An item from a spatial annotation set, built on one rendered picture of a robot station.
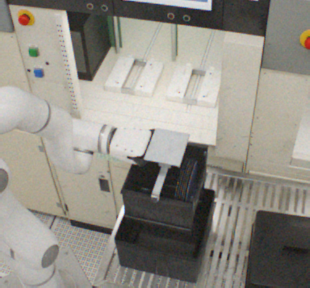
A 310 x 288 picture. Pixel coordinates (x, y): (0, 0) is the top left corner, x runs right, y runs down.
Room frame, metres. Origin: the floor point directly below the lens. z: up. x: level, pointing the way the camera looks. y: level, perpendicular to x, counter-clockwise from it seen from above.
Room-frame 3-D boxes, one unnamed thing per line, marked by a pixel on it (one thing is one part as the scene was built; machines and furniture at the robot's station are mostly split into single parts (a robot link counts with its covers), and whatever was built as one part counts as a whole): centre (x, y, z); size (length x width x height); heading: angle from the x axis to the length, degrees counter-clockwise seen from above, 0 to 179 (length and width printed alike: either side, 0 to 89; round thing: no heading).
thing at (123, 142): (0.92, 0.12, 1.25); 0.11 x 0.10 x 0.07; 75
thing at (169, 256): (0.89, 0.02, 0.85); 0.28 x 0.28 x 0.17; 74
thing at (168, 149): (0.89, 0.01, 1.11); 0.24 x 0.20 x 0.32; 164
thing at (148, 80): (1.64, 0.15, 0.89); 0.22 x 0.21 x 0.04; 165
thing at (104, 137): (0.94, 0.18, 1.25); 0.09 x 0.03 x 0.08; 165
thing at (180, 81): (1.57, -0.11, 0.89); 0.22 x 0.21 x 0.04; 165
